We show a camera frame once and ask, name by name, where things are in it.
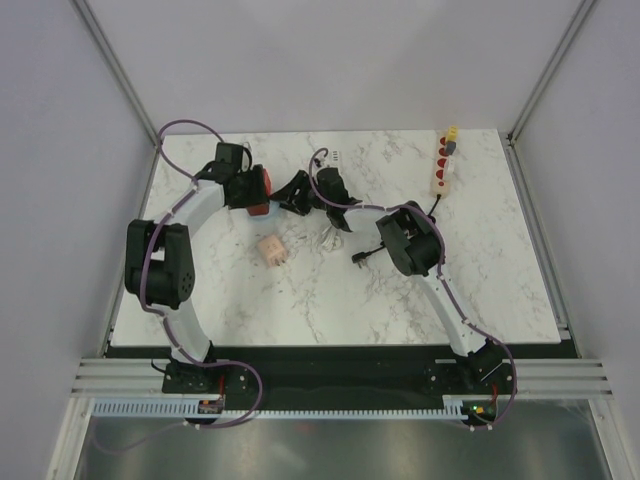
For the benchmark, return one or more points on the aluminium frame post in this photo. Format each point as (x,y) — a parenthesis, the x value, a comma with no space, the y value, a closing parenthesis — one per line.
(112,62)
(579,18)

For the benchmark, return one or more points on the left aluminium frame post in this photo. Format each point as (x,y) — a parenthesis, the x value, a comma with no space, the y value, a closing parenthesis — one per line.
(112,62)

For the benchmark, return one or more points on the pink adapter plug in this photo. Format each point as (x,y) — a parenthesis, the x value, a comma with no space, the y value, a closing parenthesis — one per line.
(272,250)

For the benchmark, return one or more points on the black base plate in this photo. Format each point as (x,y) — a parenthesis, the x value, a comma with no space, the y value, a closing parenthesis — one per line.
(249,356)

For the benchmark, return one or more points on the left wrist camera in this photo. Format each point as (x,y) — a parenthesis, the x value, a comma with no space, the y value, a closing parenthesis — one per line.
(247,157)

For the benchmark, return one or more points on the yellow plug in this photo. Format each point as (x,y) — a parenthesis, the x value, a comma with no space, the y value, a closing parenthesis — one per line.
(452,134)

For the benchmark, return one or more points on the grey plug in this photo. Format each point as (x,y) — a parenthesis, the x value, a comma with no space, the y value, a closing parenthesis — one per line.
(450,147)

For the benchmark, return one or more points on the right aluminium frame post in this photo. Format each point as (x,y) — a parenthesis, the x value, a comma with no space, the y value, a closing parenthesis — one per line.
(579,18)

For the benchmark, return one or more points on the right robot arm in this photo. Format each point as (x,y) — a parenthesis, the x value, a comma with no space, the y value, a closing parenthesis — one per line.
(412,240)

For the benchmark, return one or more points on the black plug with cable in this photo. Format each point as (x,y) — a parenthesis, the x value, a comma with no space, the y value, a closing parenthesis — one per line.
(361,257)

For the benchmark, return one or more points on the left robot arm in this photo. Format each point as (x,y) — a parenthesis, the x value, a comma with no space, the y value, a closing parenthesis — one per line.
(159,264)

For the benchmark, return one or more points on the beige red power strip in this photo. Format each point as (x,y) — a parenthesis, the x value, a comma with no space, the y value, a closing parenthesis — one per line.
(443,169)

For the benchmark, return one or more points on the aluminium front rail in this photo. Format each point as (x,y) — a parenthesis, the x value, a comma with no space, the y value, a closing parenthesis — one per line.
(305,381)

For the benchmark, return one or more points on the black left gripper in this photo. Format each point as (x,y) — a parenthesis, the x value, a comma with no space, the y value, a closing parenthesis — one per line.
(258,195)

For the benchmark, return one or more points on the red socket cube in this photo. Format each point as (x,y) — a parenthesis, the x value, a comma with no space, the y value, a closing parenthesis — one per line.
(267,183)

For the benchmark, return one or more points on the dark red carp adapter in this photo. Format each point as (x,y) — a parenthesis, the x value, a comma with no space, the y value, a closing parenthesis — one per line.
(258,211)

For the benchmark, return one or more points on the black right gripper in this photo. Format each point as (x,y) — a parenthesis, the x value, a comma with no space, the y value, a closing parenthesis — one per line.
(299,183)

